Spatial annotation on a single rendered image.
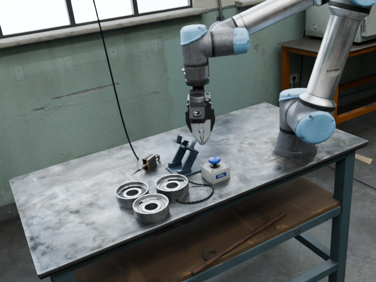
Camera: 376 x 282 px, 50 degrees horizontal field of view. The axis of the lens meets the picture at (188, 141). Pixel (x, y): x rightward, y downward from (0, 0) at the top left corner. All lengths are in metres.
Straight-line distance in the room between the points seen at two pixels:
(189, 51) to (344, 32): 0.44
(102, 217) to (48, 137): 1.63
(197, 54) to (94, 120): 1.78
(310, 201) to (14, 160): 1.91
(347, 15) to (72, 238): 0.98
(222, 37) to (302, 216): 0.77
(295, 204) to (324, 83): 0.58
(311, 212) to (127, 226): 0.75
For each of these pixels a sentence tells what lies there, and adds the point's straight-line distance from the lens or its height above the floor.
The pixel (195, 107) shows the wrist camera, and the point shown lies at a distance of 1.16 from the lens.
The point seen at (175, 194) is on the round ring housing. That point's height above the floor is 0.83.
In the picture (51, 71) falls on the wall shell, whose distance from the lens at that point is 2.71.
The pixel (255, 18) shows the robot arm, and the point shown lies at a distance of 1.30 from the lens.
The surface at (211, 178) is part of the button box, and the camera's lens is 1.30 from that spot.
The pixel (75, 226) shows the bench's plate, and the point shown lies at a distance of 1.24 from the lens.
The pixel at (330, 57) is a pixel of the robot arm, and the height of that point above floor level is 1.18.
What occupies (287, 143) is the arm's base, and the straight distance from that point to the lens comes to 1.45.
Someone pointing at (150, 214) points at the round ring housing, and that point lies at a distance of 1.14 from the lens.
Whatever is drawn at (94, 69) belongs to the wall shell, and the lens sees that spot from 2.78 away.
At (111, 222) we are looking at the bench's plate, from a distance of 1.21.
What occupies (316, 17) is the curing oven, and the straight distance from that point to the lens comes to 3.45.
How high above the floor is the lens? 1.47
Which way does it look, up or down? 24 degrees down
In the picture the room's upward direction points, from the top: 6 degrees counter-clockwise
